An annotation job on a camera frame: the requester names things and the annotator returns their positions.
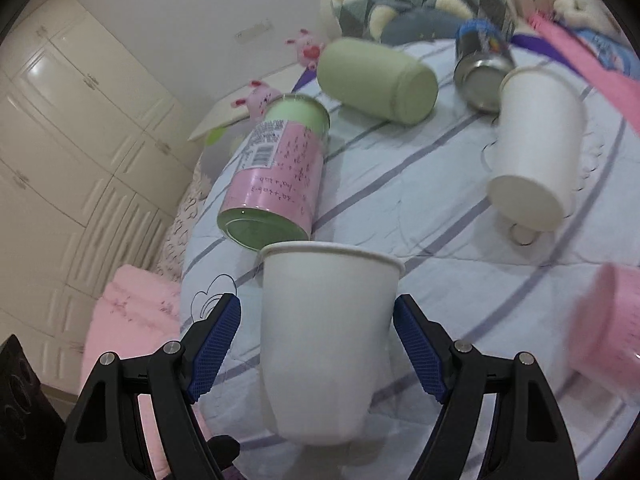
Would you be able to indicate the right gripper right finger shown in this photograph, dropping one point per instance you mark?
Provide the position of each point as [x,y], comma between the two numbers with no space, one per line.
[528,438]

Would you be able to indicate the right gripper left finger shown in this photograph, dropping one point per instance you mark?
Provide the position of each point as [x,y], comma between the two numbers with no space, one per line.
[104,436]

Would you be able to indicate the white paper cup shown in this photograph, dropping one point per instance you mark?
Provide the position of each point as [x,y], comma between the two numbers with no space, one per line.
[326,311]
[539,142]

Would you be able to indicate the pink plastic cup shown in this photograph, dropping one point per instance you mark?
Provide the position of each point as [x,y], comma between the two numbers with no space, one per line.
[603,344]

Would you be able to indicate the green ceramic cup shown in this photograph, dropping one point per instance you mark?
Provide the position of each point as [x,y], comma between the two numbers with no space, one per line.
[378,80]

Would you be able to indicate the pink quilt left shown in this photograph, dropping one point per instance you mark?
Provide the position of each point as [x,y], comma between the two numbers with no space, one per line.
[136,313]

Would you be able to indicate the heart pattern sheet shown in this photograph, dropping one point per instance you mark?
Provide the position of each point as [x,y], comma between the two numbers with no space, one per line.
[191,206]

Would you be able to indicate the white wardrobe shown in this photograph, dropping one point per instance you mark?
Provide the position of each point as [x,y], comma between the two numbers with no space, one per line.
[95,158]

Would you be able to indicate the green pink labelled can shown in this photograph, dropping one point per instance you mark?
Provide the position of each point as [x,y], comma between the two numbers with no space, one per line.
[272,196]

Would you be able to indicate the grey flower cushion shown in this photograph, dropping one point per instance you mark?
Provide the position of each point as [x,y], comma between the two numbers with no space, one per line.
[222,142]

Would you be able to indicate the pink bed blanket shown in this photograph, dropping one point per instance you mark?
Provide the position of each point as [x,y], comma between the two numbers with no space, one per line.
[621,91]

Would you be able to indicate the pink bunny plush lower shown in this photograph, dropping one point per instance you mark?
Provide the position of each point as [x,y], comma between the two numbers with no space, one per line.
[258,101]

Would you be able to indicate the pink bunny plush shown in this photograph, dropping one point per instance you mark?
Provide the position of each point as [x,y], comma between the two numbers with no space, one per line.
[308,49]
[258,101]

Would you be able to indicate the blue metal can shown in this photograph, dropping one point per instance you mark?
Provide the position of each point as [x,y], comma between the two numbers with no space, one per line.
[483,60]

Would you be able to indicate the blue cartoon pillow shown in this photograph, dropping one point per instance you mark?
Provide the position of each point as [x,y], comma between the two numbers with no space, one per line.
[611,54]

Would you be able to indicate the grey cat plush cushion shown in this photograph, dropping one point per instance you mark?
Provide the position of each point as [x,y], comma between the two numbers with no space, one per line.
[398,23]

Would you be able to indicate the white pink dog plush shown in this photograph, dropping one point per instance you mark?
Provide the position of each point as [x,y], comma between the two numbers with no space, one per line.
[591,14]

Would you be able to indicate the pink bunny plush upper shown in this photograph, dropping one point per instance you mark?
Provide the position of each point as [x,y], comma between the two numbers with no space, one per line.
[308,49]

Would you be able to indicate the white wall socket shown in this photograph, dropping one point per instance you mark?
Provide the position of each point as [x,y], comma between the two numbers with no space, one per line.
[249,34]

